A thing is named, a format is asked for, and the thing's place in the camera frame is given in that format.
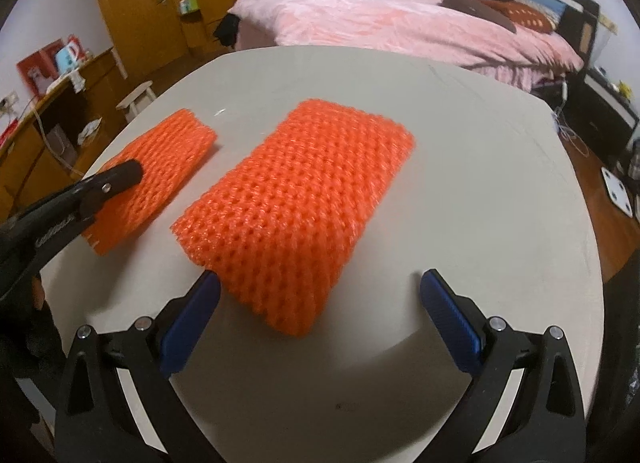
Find small orange foam net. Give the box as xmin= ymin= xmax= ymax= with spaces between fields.
xmin=82 ymin=109 xmax=217 ymax=255

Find large orange foam net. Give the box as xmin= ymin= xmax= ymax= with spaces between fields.
xmin=171 ymin=99 xmax=416 ymax=337

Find wooden side desk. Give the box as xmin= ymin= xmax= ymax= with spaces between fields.
xmin=1 ymin=49 xmax=129 ymax=220

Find small white wooden stool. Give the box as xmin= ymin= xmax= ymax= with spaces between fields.
xmin=116 ymin=81 xmax=156 ymax=123

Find red framed photo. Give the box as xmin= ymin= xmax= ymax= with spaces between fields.
xmin=16 ymin=34 xmax=85 ymax=100

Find light blue electric kettle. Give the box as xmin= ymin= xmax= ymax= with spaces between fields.
xmin=54 ymin=43 xmax=81 ymax=75

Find white bathroom scale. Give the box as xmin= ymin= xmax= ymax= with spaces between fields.
xmin=601 ymin=166 xmax=634 ymax=218

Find black bedside nightstand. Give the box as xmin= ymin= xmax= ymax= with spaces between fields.
xmin=564 ymin=69 xmax=639 ymax=168

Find yellow plush toy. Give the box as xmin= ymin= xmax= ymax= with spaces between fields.
xmin=617 ymin=82 xmax=632 ymax=100

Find bed with pink cover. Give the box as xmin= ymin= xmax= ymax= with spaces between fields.
xmin=214 ymin=0 xmax=585 ymax=92

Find brown dotted pillow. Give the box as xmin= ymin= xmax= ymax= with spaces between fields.
xmin=480 ymin=0 xmax=555 ymax=34

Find dark brown folded cloth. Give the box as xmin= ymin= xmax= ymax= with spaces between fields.
xmin=440 ymin=0 xmax=516 ymax=33

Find right blue pillow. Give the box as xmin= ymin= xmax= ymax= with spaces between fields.
xmin=514 ymin=0 xmax=566 ymax=26

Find white power strip cable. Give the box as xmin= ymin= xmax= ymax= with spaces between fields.
xmin=552 ymin=80 xmax=591 ymax=157

